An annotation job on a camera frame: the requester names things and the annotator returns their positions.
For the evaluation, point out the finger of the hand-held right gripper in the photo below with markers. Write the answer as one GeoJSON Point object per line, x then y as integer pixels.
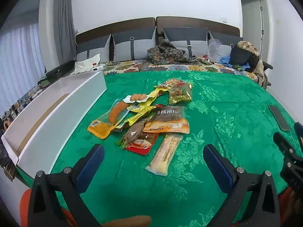
{"type": "Point", "coordinates": [299, 131]}
{"type": "Point", "coordinates": [283, 143]}

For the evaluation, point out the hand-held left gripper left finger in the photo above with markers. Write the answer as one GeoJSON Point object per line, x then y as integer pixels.
{"type": "Point", "coordinates": [92, 165]}

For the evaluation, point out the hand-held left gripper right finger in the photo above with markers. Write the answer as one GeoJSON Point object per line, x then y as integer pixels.
{"type": "Point", "coordinates": [216, 167]}

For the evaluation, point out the yellow sausage packet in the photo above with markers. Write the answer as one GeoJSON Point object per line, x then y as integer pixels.
{"type": "Point", "coordinates": [106, 123]}

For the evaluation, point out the brown fish snack packet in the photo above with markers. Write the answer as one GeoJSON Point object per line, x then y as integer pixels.
{"type": "Point", "coordinates": [132, 132]}

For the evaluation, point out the pale wafer bar packet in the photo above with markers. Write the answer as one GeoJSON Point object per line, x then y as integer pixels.
{"type": "Point", "coordinates": [165, 153]}

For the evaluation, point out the red fish snack packet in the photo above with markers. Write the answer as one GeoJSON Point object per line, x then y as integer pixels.
{"type": "Point", "coordinates": [142, 146]}

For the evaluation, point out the dark and orange walnut packet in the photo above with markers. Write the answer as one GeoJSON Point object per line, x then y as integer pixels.
{"type": "Point", "coordinates": [170, 120]}

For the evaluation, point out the long yellow snack packet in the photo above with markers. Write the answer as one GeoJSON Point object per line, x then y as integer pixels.
{"type": "Point", "coordinates": [142, 114]}

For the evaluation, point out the white cardboard box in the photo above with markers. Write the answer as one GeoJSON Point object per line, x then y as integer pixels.
{"type": "Point", "coordinates": [78, 92]}

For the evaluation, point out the gold packet of brown balls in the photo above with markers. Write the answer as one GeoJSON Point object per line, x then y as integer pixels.
{"type": "Point", "coordinates": [181, 94]}

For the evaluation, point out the yellow-edged meatball packet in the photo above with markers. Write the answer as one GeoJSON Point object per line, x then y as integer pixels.
{"type": "Point", "coordinates": [138, 98]}

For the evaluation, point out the orange ball snack packet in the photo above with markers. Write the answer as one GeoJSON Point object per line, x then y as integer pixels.
{"type": "Point", "coordinates": [169, 84]}

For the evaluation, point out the black smartphone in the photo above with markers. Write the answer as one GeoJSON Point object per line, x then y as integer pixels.
{"type": "Point", "coordinates": [279, 118]}

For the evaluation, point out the dark wooden armrest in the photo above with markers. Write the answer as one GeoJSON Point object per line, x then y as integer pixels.
{"type": "Point", "coordinates": [267, 65]}

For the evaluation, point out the green patterned blanket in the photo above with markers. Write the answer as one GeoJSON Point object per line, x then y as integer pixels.
{"type": "Point", "coordinates": [213, 94]}

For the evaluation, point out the orange ribbed cloth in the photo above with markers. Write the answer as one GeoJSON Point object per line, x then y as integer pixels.
{"type": "Point", "coordinates": [23, 208]}

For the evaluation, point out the group of cosmetic bottles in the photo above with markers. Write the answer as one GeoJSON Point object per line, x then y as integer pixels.
{"type": "Point", "coordinates": [23, 101]}

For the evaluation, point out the black bag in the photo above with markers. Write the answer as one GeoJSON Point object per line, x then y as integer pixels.
{"type": "Point", "coordinates": [241, 56]}

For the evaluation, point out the small white bottle red cap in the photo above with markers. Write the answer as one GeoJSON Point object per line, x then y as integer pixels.
{"type": "Point", "coordinates": [98, 67]}

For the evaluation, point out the pile of clothes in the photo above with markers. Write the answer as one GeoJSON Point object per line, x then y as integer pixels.
{"type": "Point", "coordinates": [248, 46]}

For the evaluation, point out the blue cloth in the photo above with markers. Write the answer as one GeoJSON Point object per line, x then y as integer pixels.
{"type": "Point", "coordinates": [224, 60]}

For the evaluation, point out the white plastic bag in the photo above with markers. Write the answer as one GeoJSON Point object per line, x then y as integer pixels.
{"type": "Point", "coordinates": [86, 63]}

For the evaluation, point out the floral bedsheet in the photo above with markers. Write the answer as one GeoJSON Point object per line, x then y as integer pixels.
{"type": "Point", "coordinates": [123, 67]}

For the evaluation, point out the eyeglasses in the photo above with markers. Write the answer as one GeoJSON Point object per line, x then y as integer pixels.
{"type": "Point", "coordinates": [110, 63]}

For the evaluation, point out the red and green wrappers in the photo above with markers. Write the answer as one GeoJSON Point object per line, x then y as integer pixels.
{"type": "Point", "coordinates": [202, 60]}

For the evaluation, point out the clear plastic bag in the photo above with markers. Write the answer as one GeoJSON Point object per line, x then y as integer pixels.
{"type": "Point", "coordinates": [214, 49]}

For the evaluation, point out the white door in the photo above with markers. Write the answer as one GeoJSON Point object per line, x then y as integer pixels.
{"type": "Point", "coordinates": [251, 21]}

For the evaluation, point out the white sheer curtain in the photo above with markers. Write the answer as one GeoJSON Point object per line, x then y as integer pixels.
{"type": "Point", "coordinates": [21, 63]}

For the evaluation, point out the dark floral patterned cloth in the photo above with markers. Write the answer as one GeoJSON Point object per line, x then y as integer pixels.
{"type": "Point", "coordinates": [165, 54]}

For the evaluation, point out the grey curtain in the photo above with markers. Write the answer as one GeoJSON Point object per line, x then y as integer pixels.
{"type": "Point", "coordinates": [64, 21]}

